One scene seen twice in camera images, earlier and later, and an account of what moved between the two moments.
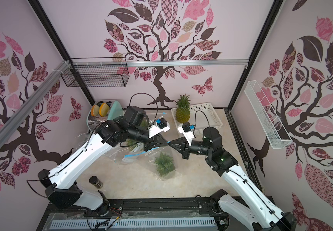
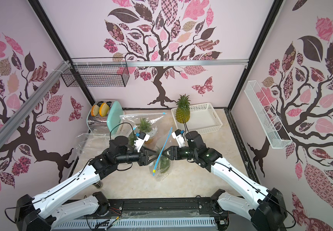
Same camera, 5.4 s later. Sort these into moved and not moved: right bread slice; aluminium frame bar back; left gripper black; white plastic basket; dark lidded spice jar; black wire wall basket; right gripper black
Moved: left gripper black; right gripper black
Not moved: dark lidded spice jar; black wire wall basket; white plastic basket; aluminium frame bar back; right bread slice
